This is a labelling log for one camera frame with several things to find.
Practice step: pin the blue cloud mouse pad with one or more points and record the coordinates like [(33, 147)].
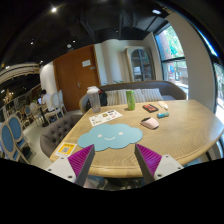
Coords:
[(106, 136)]

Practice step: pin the blue white dining chair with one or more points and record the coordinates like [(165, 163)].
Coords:
[(18, 135), (8, 143)]

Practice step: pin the green drink can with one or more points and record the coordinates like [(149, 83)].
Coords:
[(130, 99)]

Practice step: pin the large window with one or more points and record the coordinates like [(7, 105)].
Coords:
[(172, 57)]

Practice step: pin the arched glass cabinet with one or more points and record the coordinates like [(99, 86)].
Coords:
[(140, 63)]

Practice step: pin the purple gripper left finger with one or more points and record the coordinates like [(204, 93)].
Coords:
[(74, 168)]

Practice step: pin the seated person white shirt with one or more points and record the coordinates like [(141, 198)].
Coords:
[(46, 99)]

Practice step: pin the white small tube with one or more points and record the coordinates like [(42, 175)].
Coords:
[(163, 105)]

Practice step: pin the wooden door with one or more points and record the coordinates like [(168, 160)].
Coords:
[(74, 73)]

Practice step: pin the grey curved sofa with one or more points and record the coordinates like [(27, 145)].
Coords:
[(145, 91)]

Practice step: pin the grey tufted armchair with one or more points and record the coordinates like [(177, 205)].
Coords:
[(54, 133)]

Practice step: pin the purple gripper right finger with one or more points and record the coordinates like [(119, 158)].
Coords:
[(153, 165)]

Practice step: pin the white sticker sheet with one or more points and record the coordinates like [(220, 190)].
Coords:
[(104, 117)]

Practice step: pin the teal small tube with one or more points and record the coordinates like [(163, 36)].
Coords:
[(162, 115)]

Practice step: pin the yellow QR code sticker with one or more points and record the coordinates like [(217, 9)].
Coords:
[(65, 149)]

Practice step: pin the clear plastic water bottle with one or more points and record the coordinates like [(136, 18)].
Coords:
[(93, 95)]

